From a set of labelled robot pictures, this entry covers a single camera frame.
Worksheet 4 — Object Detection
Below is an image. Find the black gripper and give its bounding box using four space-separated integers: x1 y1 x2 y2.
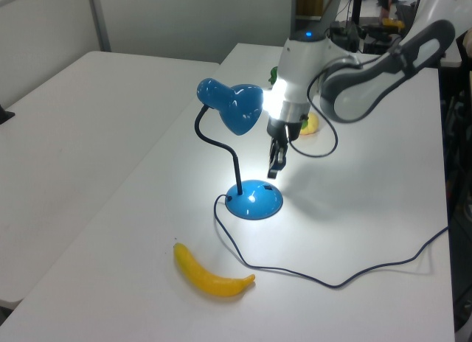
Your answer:
265 116 305 180

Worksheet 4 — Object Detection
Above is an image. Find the blue desk lamp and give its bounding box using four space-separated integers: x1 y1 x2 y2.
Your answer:
194 76 284 221

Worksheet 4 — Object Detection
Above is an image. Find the yellow peach with green leaf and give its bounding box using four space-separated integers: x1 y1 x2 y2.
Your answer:
299 111 321 137

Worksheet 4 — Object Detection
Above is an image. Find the yellow toy banana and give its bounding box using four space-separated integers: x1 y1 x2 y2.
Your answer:
173 242 257 299

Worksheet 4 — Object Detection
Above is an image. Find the black equipment pile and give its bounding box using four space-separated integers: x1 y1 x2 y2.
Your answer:
329 20 394 55

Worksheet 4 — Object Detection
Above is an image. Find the black upright stand pole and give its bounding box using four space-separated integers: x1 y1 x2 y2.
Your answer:
351 0 365 25

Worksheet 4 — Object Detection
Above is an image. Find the white folding table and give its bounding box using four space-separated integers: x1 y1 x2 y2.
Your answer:
0 50 222 310

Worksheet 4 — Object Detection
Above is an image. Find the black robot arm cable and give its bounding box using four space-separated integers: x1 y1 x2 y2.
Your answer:
286 63 364 158

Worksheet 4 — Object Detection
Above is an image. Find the thin dark lamp power cable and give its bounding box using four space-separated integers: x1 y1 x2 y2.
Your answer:
213 193 451 290

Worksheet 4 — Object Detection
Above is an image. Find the grey metal partition post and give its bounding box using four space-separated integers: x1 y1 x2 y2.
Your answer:
86 0 112 53

